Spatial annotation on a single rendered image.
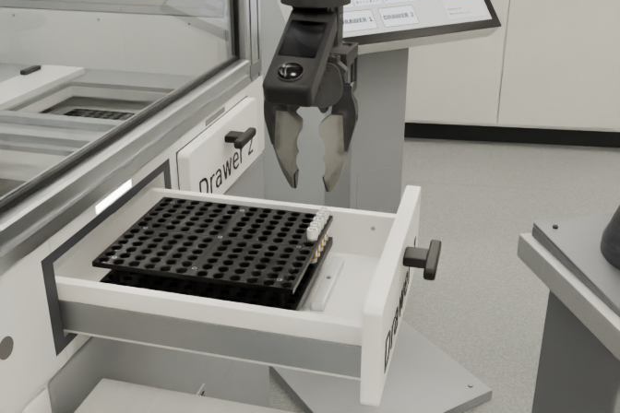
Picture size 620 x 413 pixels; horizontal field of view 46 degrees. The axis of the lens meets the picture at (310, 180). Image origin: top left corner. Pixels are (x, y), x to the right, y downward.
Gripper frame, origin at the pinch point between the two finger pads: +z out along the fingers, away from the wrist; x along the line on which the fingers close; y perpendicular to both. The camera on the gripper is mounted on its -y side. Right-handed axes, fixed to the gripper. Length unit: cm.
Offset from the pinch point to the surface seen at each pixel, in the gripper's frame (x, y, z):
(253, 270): 4.0, -7.9, 7.4
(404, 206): -9.7, 5.7, 4.5
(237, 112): 21.3, 35.2, 4.6
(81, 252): 24.5, -7.3, 8.4
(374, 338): -10.2, -16.2, 7.6
